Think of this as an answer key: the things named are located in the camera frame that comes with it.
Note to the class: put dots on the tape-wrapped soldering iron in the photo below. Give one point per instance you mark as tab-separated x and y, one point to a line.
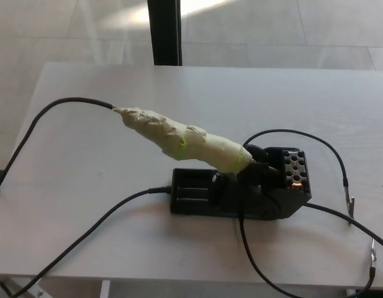
166	132

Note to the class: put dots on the black soldering iron base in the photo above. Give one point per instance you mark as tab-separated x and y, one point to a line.
272	205

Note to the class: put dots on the black vertical pillar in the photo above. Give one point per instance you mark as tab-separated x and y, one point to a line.
164	31

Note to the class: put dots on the white table leg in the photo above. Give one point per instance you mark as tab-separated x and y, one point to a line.
105	290

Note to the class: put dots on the dark table frame brace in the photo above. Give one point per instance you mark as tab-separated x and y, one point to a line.
0	287

